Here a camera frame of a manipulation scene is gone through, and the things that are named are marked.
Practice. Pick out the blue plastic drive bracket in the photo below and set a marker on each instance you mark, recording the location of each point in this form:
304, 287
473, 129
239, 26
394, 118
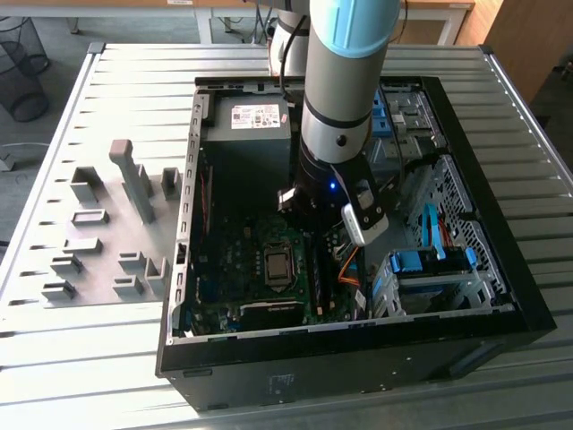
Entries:
379, 125

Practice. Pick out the black graphics card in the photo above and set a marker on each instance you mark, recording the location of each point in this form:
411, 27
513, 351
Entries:
273, 313

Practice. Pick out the green motherboard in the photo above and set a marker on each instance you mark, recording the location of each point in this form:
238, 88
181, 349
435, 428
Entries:
233, 251

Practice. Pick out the grey plastic parts rack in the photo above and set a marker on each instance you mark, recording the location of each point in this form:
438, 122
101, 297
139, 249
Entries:
112, 233

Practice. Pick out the grey metal disk bay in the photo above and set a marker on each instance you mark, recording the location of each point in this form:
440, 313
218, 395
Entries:
447, 286

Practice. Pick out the grey frame desk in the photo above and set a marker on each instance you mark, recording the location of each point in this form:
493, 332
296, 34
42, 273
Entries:
134, 12

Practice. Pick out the hard disk in blue carrier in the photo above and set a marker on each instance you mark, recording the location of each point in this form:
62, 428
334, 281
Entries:
409, 262

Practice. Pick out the grey metal drive cage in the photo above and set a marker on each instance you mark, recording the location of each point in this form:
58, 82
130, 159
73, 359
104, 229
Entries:
421, 134

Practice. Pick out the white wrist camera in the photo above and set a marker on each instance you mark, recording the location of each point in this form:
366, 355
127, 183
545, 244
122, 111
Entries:
365, 228

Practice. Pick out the wooden desk white frame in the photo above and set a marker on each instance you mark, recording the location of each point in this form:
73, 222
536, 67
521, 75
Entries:
425, 31

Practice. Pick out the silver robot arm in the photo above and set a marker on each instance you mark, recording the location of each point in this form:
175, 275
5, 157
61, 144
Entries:
340, 89

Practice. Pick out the black PC case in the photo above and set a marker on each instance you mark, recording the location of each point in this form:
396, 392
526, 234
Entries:
313, 372

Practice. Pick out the grey power supply unit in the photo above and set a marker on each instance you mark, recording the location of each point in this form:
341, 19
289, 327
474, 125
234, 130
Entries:
250, 152

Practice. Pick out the wooden cabinet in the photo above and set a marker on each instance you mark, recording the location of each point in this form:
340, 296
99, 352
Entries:
528, 40

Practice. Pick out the silver CPU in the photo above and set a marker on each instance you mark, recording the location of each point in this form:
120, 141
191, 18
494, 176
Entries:
277, 266

